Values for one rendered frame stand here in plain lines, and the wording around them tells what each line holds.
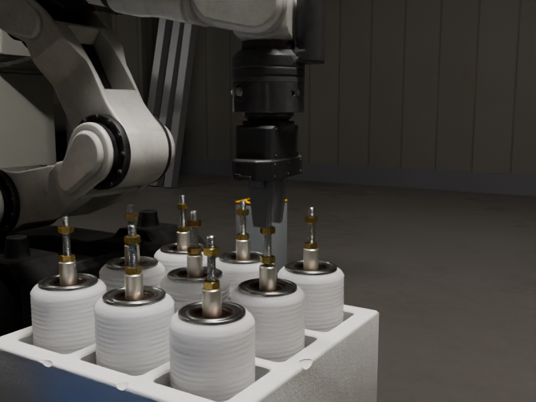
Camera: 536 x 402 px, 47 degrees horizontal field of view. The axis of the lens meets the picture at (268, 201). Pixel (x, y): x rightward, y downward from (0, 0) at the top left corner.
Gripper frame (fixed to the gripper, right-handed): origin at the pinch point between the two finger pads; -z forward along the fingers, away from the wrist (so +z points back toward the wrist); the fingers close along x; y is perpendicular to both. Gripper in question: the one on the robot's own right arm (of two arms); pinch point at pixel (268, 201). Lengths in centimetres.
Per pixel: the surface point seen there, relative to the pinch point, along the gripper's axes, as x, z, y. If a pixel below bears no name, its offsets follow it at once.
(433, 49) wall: 316, 48, 41
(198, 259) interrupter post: 0.7, -8.9, 10.8
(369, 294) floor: 83, -36, 10
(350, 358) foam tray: 8.1, -22.2, -8.7
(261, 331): -4.5, -15.3, -1.3
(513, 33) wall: 311, 55, -4
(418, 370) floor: 41, -36, -12
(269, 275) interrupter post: -0.9, -9.3, -0.7
